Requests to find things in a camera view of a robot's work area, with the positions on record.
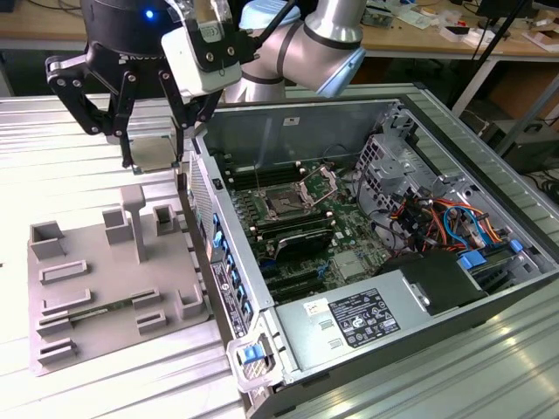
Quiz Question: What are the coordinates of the thick black camera cable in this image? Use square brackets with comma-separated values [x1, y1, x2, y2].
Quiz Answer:
[238, 0, 300, 66]

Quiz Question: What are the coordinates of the black expansion slot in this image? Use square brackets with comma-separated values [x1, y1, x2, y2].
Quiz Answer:
[266, 278, 328, 305]
[260, 266, 316, 287]

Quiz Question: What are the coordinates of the blue wire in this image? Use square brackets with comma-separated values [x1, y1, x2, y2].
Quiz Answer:
[442, 203, 497, 252]

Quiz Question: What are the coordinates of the green RAM stick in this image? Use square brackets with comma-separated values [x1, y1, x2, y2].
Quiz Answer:
[69, 299, 136, 319]

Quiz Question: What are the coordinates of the green motherboard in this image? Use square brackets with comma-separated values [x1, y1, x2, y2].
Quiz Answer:
[217, 156, 394, 306]

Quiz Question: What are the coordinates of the orange wire bundle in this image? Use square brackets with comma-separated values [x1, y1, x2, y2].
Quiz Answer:
[430, 198, 512, 245]

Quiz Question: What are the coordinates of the open PC case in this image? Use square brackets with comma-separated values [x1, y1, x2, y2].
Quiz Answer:
[171, 96, 559, 419]

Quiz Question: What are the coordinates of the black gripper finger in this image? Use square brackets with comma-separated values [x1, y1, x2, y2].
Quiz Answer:
[157, 69, 224, 163]
[45, 55, 139, 169]

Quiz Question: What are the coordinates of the metal socket cover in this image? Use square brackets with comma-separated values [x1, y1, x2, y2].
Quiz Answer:
[296, 165, 342, 207]

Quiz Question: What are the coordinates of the grey green circuit device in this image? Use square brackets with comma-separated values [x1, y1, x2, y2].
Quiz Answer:
[365, 2, 397, 28]

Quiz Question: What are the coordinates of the silver CPU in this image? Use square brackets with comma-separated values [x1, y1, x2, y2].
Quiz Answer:
[130, 135, 181, 175]

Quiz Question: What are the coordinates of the brown cardboard piece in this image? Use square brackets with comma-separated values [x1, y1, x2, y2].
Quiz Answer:
[523, 29, 559, 52]

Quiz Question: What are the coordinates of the black fan shroud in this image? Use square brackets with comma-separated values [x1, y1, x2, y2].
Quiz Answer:
[377, 251, 488, 318]

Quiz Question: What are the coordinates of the silver power supply unit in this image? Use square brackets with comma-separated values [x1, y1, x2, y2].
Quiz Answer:
[273, 269, 431, 373]

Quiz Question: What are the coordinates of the silver chipset heatsink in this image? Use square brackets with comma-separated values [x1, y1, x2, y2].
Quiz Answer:
[332, 251, 373, 279]

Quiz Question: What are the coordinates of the CPU socket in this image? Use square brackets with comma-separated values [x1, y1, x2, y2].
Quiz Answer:
[264, 187, 307, 219]

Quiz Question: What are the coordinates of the black RAM slot bank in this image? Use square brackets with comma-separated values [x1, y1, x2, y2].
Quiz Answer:
[249, 208, 336, 242]
[223, 160, 305, 191]

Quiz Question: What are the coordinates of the black monitor stand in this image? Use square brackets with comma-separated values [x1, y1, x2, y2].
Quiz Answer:
[474, 0, 535, 18]

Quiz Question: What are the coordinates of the metal drive cage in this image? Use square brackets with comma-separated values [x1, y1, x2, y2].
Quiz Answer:
[353, 133, 438, 215]

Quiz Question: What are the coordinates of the small white box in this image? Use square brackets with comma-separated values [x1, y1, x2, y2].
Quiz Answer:
[439, 24, 481, 45]

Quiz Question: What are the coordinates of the black computer tower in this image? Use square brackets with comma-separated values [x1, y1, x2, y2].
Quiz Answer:
[501, 124, 559, 175]

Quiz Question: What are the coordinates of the grey parts rack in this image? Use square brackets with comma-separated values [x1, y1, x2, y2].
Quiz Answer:
[26, 185, 210, 379]

